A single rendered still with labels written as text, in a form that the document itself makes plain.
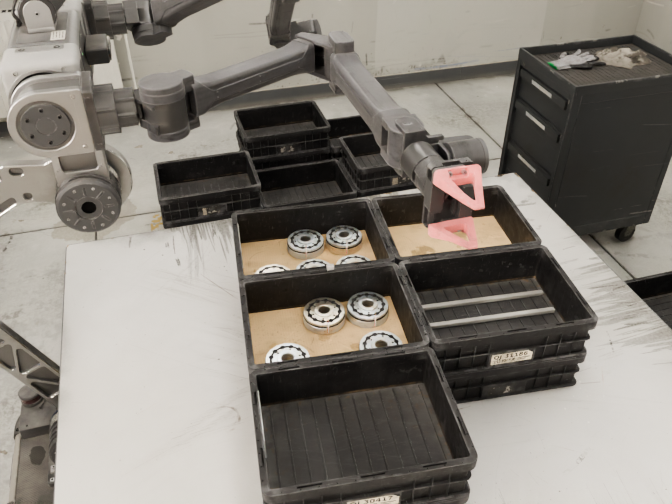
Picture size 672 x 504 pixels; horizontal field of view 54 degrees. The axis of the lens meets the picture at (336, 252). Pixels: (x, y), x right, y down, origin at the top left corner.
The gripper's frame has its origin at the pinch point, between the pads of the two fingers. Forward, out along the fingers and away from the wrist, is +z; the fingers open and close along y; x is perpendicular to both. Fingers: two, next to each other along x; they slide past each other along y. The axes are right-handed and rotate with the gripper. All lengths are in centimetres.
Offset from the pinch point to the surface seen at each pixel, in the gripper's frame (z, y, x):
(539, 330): -25, 52, -36
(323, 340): -46, 62, 8
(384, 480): 0, 54, 10
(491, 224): -78, 61, -54
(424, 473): 0, 54, 2
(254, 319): -58, 62, 22
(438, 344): -28, 52, -13
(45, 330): -167, 144, 96
